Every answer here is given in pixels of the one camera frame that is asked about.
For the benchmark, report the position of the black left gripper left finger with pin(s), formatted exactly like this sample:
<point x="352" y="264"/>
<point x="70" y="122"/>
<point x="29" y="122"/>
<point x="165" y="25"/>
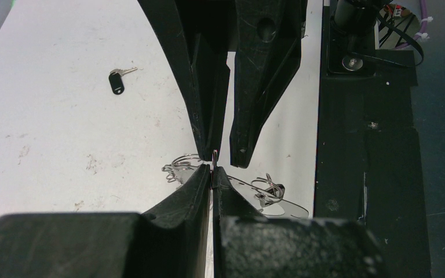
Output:
<point x="169" y="240"/>

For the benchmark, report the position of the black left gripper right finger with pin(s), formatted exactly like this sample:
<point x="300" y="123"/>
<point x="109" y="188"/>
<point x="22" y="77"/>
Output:
<point x="248" y="244"/>

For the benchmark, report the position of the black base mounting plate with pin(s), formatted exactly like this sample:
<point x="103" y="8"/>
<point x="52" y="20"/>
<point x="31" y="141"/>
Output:
<point x="372" y="153"/>

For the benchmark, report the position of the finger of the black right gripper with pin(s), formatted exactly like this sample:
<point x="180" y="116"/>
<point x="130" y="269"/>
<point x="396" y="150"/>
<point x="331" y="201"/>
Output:
<point x="194" y="38"/>
<point x="267" y="58"/>

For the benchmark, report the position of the silver key with black tag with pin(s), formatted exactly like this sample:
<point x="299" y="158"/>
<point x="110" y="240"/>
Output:
<point x="115" y="79"/>

